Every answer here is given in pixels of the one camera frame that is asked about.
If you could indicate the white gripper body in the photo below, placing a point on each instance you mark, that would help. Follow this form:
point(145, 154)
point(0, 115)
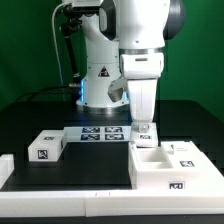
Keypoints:
point(142, 94)

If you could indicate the small white cabinet top block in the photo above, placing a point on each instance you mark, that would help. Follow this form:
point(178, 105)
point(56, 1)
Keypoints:
point(48, 146)

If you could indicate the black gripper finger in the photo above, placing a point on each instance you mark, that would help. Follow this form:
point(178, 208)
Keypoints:
point(142, 127)

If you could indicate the white cabinet door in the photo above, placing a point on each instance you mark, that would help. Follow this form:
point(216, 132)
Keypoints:
point(146, 139)
point(184, 154)

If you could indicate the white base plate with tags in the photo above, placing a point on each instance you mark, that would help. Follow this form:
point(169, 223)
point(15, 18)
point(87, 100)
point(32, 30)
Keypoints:
point(98, 133)

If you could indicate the white cabinet body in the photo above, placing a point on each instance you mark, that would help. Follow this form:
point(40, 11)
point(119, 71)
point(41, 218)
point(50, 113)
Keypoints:
point(149, 170)

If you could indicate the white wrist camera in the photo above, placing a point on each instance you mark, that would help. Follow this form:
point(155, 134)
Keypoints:
point(117, 88)

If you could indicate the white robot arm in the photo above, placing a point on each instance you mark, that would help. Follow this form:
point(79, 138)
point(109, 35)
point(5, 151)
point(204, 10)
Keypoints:
point(124, 51)

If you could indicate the white U-shaped boundary frame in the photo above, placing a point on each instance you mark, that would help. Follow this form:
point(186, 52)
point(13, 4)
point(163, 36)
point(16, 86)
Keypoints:
point(110, 203)

